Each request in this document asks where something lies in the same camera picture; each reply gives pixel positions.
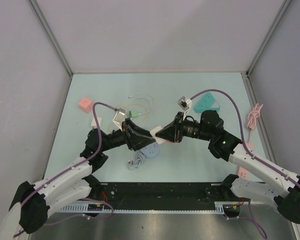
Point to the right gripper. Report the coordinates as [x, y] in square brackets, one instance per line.
[174, 131]

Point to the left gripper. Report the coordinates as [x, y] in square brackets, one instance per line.
[136, 142]

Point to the white square adapter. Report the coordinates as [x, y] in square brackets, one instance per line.
[153, 133]

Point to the blue round power strip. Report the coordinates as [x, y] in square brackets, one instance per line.
[141, 156]

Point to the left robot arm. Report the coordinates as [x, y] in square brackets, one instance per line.
[43, 198]

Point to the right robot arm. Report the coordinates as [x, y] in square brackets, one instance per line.
[279, 187]

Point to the green charger plug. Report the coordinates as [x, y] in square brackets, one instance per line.
[133, 114]

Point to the white cube charger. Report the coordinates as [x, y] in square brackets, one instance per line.
[94, 124]

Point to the teal triangular power strip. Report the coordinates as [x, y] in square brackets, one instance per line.
[207, 102]

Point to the pink cube socket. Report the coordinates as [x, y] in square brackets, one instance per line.
[86, 105]

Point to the pink power strip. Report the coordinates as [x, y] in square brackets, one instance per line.
[242, 172]

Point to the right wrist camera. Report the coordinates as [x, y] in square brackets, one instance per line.
[186, 105]

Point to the grey cable duct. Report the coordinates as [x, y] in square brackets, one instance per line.
[85, 207]

